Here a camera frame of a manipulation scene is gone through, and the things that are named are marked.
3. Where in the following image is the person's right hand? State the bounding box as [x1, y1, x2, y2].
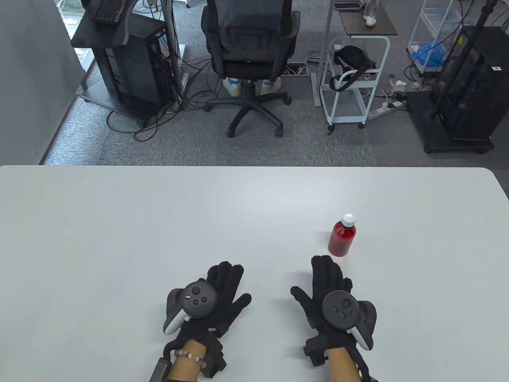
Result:
[290, 255, 353, 351]

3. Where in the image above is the person's left hand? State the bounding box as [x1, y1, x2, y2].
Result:
[174, 261, 252, 347]

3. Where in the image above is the red plastic bottle white cap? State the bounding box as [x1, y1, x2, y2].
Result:
[328, 214, 357, 256]

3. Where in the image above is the person's right forearm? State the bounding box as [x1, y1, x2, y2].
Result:
[327, 346, 363, 382]

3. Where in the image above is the person's left forearm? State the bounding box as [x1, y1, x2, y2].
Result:
[166, 339, 207, 382]

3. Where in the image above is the black left forearm box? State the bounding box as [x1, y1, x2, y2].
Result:
[149, 357, 172, 382]

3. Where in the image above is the grey left hand controller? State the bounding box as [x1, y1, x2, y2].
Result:
[163, 281, 218, 335]

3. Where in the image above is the grey hand controller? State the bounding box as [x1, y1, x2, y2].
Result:
[163, 281, 218, 335]
[321, 290, 377, 351]

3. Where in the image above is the grey right hand controller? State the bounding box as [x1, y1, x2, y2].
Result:
[321, 290, 377, 351]

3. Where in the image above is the white power strip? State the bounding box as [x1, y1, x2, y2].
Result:
[368, 101, 406, 119]

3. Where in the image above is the white rolling cart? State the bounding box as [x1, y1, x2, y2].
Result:
[320, 36, 390, 134]

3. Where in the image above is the floor socket box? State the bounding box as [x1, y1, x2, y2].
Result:
[284, 52, 322, 77]

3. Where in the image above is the grey metal pole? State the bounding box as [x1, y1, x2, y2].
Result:
[315, 0, 335, 107]

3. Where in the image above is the black equipment case on dolly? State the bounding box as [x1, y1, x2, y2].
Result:
[406, 26, 509, 154]

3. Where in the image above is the black computer tower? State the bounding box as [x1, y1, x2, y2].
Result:
[105, 18, 171, 117]

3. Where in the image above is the black office chair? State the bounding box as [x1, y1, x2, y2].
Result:
[201, 0, 301, 138]

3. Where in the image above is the blue cloth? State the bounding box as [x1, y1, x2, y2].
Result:
[412, 42, 449, 69]

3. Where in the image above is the brown side table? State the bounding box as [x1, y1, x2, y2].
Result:
[333, 0, 398, 38]

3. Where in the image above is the black tripod pole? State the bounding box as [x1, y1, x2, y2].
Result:
[431, 0, 499, 120]

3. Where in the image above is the black computer stand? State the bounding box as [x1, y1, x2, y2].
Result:
[71, 0, 187, 128]

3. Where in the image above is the black keyboard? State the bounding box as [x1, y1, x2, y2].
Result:
[92, 0, 124, 25]

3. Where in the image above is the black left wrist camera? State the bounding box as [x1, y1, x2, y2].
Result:
[199, 334, 227, 378]

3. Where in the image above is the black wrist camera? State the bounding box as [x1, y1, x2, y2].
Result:
[303, 333, 330, 366]
[199, 334, 227, 378]

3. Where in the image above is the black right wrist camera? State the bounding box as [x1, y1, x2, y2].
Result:
[303, 333, 330, 366]

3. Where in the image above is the beaded bracelet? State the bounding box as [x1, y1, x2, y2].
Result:
[174, 349, 206, 366]

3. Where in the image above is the black right forearm cable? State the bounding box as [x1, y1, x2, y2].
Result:
[348, 345, 378, 382]

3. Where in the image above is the black floor cable bundle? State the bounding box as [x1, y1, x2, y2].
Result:
[107, 56, 223, 142]

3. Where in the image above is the black strap bag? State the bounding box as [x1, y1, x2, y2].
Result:
[329, 45, 377, 91]

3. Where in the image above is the white wire rack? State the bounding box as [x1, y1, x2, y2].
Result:
[408, 0, 472, 75]

